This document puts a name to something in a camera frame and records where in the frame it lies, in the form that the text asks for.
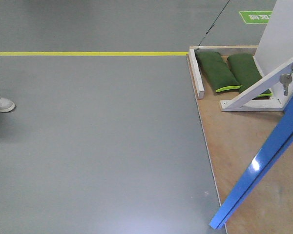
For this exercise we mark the left green sandbag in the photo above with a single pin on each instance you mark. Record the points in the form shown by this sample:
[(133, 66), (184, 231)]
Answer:
[(216, 71)]

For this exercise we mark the green sandbag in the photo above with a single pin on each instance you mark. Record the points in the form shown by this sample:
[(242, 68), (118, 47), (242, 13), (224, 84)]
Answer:
[(216, 71), (244, 70)]

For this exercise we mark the white sneaker right side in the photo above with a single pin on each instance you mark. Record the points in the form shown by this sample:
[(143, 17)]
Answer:
[(6, 105)]

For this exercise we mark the far white triangular brace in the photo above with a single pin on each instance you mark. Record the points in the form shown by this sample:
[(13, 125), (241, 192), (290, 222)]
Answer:
[(246, 100)]

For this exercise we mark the blue door panel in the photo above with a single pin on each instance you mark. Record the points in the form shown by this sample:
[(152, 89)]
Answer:
[(273, 148)]

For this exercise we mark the right green sandbag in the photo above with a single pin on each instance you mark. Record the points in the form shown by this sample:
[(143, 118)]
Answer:
[(244, 70)]

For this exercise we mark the green floor sign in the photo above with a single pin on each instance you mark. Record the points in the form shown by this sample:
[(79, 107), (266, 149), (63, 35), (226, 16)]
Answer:
[(255, 17)]

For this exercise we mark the far white edge rail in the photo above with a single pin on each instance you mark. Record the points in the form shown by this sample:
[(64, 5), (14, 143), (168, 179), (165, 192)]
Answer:
[(195, 73)]

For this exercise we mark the silver door keys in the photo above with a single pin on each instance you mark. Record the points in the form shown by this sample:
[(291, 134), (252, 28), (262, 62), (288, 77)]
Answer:
[(285, 80)]

